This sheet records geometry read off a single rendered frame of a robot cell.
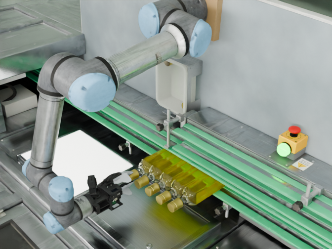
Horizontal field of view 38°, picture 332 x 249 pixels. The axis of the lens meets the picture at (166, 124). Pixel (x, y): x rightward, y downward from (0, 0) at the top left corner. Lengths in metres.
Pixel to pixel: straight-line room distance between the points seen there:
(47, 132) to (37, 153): 0.09
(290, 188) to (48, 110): 0.78
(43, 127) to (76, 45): 1.03
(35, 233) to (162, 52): 0.83
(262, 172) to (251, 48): 0.43
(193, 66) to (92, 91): 0.63
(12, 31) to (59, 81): 1.30
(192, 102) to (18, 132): 0.94
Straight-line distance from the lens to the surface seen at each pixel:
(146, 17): 1.62
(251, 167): 1.61
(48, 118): 1.48
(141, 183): 1.72
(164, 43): 1.47
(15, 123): 2.49
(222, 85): 1.82
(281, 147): 1.60
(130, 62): 1.39
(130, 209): 1.83
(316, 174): 1.60
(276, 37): 1.61
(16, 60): 2.32
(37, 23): 2.71
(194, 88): 1.88
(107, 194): 1.66
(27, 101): 2.57
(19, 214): 1.94
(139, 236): 1.72
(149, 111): 2.06
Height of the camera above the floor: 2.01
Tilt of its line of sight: 36 degrees down
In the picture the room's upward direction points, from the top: 115 degrees counter-clockwise
